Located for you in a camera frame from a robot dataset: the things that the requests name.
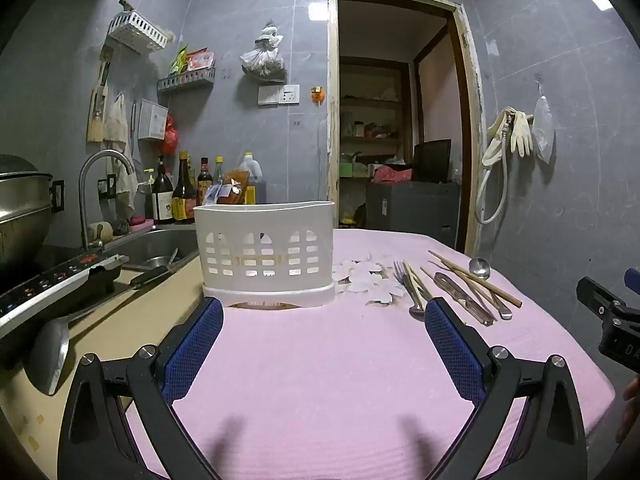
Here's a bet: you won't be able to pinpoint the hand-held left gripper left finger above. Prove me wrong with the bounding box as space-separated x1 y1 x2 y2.
57 296 224 480

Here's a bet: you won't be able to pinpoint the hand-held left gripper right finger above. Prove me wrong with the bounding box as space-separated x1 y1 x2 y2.
424 296 587 480

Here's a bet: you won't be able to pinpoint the table knife patterned handle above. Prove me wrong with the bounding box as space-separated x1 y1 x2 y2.
433 272 497 327

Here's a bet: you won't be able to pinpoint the round bowl metal spoon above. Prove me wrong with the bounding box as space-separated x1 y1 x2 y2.
469 258 514 321

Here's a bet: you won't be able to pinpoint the silver fork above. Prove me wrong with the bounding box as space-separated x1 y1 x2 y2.
393 260 426 311

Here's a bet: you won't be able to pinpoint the white plastic utensil basket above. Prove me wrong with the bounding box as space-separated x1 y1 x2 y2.
193 201 335 309

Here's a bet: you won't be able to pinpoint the person's right hand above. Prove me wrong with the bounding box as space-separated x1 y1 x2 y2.
616 376 640 445

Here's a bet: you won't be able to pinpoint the steel sink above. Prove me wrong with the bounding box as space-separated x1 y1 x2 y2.
107 227 201 281

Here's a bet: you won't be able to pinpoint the pink flower print tablecloth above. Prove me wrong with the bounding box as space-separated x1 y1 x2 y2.
125 227 616 480

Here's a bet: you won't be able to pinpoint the dark grey cabinet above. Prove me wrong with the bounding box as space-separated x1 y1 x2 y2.
366 180 461 252

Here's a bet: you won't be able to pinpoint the metal spatula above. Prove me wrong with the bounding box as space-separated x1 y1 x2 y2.
27 310 91 396

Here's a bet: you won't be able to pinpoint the dark sauce bottle yellow label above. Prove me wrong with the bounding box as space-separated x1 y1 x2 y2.
172 151 197 223

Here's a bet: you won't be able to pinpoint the dark sauce bottle white label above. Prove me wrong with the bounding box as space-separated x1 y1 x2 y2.
152 155 175 225

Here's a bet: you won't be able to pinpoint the black induction cooker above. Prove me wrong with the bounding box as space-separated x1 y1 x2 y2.
0 254 130 341

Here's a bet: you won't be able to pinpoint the blue white packet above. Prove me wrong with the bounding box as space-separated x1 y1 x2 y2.
202 183 236 206

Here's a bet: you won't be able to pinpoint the yellow pump soap bottle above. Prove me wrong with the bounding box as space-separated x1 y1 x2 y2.
143 167 156 221

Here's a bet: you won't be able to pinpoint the hanging translucent plastic bag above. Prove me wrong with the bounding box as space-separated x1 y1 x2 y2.
531 80 556 164

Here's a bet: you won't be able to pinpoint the small dark sauce bottle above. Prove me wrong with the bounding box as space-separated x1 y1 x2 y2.
196 157 213 198

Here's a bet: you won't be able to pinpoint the cream rubber gloves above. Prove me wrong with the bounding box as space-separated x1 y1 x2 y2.
482 106 535 167

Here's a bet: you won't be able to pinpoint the red cloth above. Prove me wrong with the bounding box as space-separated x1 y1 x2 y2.
372 166 415 184

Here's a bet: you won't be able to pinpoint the clear oil jug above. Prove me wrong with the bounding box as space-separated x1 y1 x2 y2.
237 151 264 184

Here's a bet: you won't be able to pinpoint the black monitor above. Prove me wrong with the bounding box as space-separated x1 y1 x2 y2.
414 139 452 184

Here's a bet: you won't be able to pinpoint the steel kitchen faucet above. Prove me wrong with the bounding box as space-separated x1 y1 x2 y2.
79 150 137 253

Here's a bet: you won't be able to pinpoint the red plastic bag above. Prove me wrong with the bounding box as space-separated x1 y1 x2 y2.
161 115 180 157

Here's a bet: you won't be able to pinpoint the steel cooking pot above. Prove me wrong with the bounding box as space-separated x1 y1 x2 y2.
0 155 66 271

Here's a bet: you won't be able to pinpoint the white hanging mesh basket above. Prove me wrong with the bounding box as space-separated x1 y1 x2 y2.
137 99 170 141

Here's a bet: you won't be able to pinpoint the hanging beige cloth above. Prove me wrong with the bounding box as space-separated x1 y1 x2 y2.
102 92 138 211

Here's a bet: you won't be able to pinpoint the hanging bamboo brush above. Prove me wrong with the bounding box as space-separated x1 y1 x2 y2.
87 45 109 144

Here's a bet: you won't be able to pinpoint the wooden shelf unit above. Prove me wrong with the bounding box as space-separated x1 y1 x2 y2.
340 57 407 171

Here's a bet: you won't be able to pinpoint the green yellow snack packet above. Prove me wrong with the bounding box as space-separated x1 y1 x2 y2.
170 45 190 78

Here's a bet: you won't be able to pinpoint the red snack packet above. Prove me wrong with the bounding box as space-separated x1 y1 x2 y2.
186 49 215 71

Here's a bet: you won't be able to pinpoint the hanging clear plastic bag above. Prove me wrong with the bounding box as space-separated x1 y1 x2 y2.
240 20 287 83

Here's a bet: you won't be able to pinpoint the black handled kitchen knife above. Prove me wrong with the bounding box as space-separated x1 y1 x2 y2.
129 265 173 288

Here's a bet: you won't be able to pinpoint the white hose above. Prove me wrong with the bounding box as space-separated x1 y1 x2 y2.
473 115 512 225

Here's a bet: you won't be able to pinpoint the thin white cable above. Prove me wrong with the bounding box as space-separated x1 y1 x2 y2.
315 102 322 201

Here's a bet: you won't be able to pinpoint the wooden door frame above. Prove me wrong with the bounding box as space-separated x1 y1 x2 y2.
327 0 484 261

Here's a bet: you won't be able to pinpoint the grey wall shelf rack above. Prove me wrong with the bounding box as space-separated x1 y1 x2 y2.
157 67 216 93

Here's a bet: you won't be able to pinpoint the white slotted wall basket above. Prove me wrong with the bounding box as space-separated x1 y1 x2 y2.
107 10 169 54

